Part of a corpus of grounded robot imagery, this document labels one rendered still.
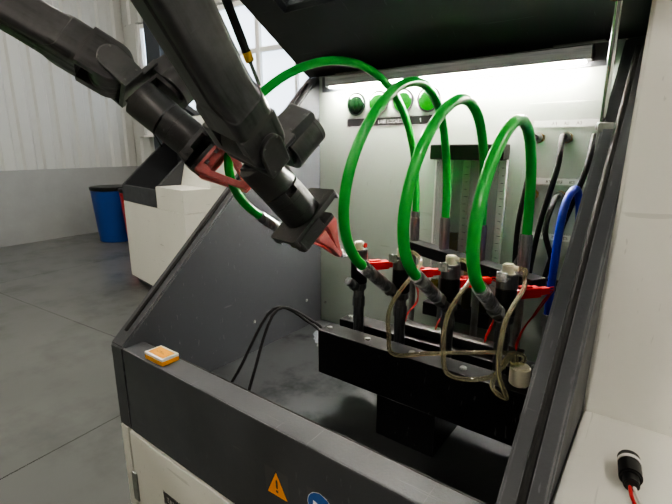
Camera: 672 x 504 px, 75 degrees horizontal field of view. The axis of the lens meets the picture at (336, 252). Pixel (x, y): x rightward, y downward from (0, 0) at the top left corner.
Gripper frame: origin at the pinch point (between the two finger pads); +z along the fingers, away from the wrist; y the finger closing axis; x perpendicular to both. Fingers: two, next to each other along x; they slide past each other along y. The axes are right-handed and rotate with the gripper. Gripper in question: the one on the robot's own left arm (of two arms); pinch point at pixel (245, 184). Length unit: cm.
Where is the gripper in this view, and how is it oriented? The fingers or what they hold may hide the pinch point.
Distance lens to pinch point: 69.1
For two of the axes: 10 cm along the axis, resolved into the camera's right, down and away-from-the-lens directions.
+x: -6.2, 7.8, -1.2
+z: 7.6, 6.3, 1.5
